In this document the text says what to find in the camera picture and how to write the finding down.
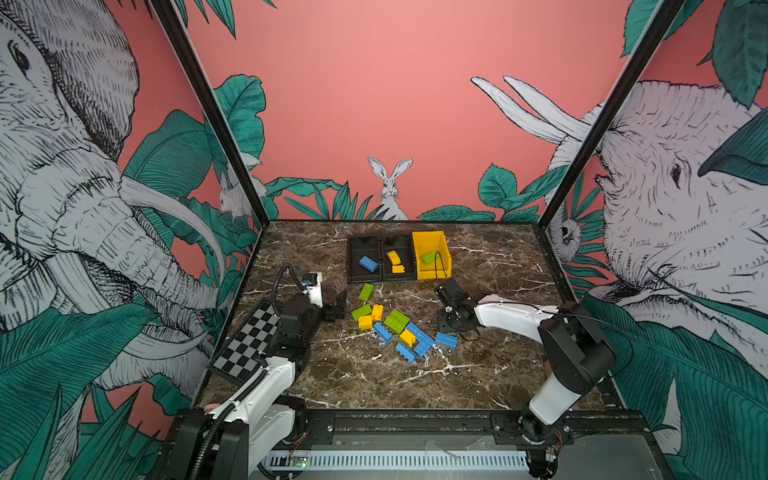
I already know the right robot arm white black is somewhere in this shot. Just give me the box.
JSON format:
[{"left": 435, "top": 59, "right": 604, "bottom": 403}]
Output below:
[{"left": 435, "top": 278, "right": 617, "bottom": 445}]

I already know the large green lego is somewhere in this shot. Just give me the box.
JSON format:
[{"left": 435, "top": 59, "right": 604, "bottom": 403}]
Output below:
[{"left": 384, "top": 310, "right": 410, "bottom": 335}]

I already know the yellow bin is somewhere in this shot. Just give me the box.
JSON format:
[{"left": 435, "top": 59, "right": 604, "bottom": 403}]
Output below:
[{"left": 412, "top": 231, "right": 452, "bottom": 280}]

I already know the blue lego bottom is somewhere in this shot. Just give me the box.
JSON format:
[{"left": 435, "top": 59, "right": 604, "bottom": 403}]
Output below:
[{"left": 396, "top": 343, "right": 417, "bottom": 363}]

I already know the right black frame post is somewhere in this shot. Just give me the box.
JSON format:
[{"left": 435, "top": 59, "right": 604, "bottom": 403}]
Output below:
[{"left": 538, "top": 0, "right": 688, "bottom": 229}]

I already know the checkerboard calibration plate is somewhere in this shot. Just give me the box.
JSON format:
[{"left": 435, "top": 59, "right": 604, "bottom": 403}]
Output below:
[{"left": 207, "top": 298, "right": 279, "bottom": 386}]

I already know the white slotted cable duct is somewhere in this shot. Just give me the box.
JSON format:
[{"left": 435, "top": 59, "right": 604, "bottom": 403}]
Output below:
[{"left": 263, "top": 450, "right": 529, "bottom": 472}]

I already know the left black frame post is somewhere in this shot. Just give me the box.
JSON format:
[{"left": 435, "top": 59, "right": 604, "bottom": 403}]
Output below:
[{"left": 148, "top": 0, "right": 271, "bottom": 228}]

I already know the left black bin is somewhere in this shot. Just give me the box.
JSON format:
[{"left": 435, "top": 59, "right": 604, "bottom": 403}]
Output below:
[{"left": 347, "top": 235, "right": 383, "bottom": 284}]

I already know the green lego left small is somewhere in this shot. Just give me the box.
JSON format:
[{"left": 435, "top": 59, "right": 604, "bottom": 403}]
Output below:
[{"left": 352, "top": 304, "right": 372, "bottom": 321}]

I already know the middle black bin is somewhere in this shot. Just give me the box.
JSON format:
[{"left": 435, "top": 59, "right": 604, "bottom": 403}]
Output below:
[{"left": 380, "top": 234, "right": 417, "bottom": 282}]

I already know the black frame post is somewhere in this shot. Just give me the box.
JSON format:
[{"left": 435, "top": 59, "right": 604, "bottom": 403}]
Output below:
[
  {"left": 538, "top": 0, "right": 688, "bottom": 229},
  {"left": 148, "top": 0, "right": 271, "bottom": 228}
]

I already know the black front rail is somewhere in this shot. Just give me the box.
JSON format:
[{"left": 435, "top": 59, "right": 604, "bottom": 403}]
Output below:
[{"left": 277, "top": 408, "right": 650, "bottom": 449}]

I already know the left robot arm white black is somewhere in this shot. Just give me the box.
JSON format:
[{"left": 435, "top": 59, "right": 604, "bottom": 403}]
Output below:
[{"left": 150, "top": 292, "right": 347, "bottom": 479}]

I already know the black bin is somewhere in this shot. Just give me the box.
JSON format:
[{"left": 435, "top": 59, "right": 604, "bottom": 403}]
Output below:
[
  {"left": 347, "top": 235, "right": 383, "bottom": 284},
  {"left": 380, "top": 234, "right": 417, "bottom": 282}
]

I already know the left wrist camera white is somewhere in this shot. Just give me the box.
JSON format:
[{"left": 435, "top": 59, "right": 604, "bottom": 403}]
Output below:
[{"left": 302, "top": 272, "right": 323, "bottom": 308}]

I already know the yellow lego beside green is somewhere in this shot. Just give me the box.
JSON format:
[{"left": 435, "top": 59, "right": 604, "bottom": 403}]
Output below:
[{"left": 371, "top": 304, "right": 384, "bottom": 323}]

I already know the large blue lego centre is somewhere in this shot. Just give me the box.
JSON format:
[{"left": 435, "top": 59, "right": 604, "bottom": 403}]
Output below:
[{"left": 406, "top": 322, "right": 435, "bottom": 358}]

